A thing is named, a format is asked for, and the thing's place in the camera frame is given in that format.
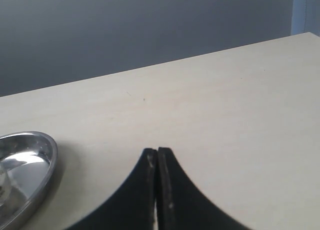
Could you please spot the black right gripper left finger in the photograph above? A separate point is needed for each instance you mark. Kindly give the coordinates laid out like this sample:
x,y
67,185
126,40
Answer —
x,y
132,205

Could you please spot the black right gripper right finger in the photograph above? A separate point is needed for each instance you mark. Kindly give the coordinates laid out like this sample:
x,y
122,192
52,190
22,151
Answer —
x,y
181,205

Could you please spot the round stainless steel plate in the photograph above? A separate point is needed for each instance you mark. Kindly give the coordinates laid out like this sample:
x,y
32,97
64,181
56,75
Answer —
x,y
27,163

